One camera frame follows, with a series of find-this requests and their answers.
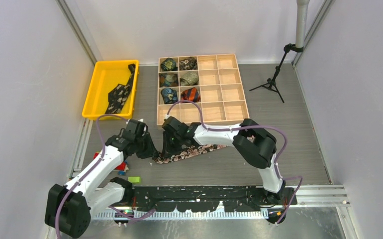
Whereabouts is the orange navy striped rolled tie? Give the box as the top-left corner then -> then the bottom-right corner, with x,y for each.
181,87 -> 201,103

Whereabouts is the dark green rolled tie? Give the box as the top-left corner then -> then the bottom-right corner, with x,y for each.
160,57 -> 178,72

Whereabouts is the olive paisley rolled tie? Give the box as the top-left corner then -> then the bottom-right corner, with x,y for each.
180,71 -> 199,86

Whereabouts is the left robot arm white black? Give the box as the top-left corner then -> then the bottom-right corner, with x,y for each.
45,119 -> 158,239

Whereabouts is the grey vertical pole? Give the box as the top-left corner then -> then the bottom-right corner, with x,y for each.
295,0 -> 310,49

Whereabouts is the black mini tripod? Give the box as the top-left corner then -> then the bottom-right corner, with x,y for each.
250,43 -> 304,103

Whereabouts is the red toy truck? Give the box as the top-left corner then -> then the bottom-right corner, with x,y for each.
92,150 -> 128,176

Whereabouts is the dark brown floral rolled tie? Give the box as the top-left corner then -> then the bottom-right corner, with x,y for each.
179,56 -> 198,71

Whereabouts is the pink floral black tie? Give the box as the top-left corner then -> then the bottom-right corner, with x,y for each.
152,144 -> 227,164

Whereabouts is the teal brown rolled tie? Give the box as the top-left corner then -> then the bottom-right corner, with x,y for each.
159,73 -> 179,88

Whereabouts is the black patterned tie in bin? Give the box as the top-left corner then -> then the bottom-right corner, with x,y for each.
105,64 -> 136,114

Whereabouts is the wooden compartment tray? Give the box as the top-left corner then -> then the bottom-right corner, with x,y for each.
156,54 -> 249,127

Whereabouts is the blue paisley rolled tie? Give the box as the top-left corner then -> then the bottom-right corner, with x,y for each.
160,88 -> 179,104

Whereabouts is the aluminium rail frame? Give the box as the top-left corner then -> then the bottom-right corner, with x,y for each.
48,186 -> 350,222

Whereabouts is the yellow plastic bin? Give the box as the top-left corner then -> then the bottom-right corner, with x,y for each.
82,59 -> 139,120

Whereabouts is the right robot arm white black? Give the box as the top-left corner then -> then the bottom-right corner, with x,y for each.
162,117 -> 285,204

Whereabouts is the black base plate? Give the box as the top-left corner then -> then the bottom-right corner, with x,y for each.
113,186 -> 297,213

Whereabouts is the green block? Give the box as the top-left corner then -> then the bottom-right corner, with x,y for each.
127,176 -> 141,184

